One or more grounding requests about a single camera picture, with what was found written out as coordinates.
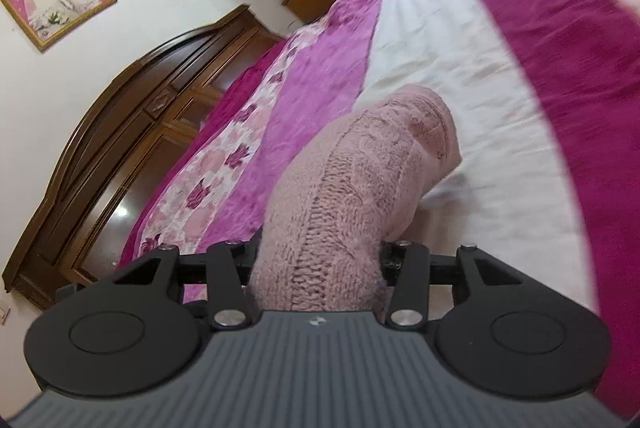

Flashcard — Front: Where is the magenta and white floral bedspread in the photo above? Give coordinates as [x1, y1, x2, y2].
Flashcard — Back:
[119, 0, 639, 416]

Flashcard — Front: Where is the dark wooden headboard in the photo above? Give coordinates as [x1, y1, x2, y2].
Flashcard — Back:
[2, 5, 281, 309]

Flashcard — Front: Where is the pink knitted sweater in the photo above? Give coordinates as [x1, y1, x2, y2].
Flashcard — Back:
[248, 85, 461, 313]

